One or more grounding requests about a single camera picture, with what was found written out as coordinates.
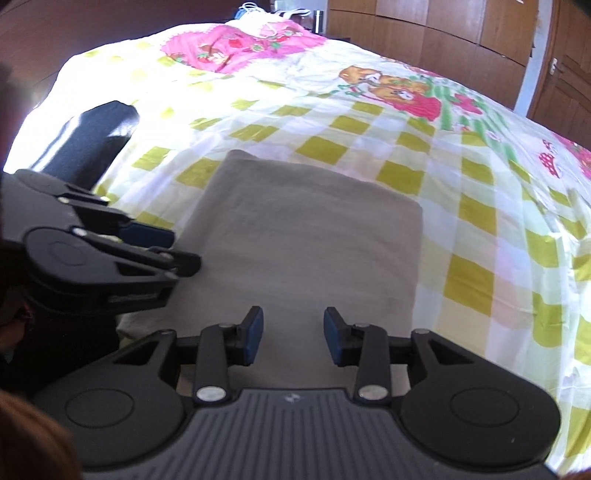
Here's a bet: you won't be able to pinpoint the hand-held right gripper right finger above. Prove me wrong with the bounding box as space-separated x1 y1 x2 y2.
323 306 468 408

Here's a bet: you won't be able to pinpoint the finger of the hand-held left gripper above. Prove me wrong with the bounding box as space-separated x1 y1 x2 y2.
74 226 202 311
48 181 176 249

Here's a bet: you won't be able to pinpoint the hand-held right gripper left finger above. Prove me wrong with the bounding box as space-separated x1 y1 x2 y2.
122 306 265 408

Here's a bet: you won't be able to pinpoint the beige pants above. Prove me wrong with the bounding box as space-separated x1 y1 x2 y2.
117 149 424 398

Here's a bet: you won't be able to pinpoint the dark navy cloth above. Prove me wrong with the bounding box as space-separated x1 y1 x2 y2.
51 100 140 190

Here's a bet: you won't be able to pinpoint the reddish brown clothing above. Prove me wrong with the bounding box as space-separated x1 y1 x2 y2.
0 390 81 480

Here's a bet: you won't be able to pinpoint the printed checked bedsheet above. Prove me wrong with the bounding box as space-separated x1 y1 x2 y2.
2 21 591 476

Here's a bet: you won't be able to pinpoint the wooden wardrobe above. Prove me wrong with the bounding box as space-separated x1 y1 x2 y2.
325 0 541 112

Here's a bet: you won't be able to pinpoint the wooden door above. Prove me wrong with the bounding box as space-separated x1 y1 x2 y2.
526 0 591 151

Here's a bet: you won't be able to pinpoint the white cable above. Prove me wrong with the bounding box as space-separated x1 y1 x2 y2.
238 2 296 21

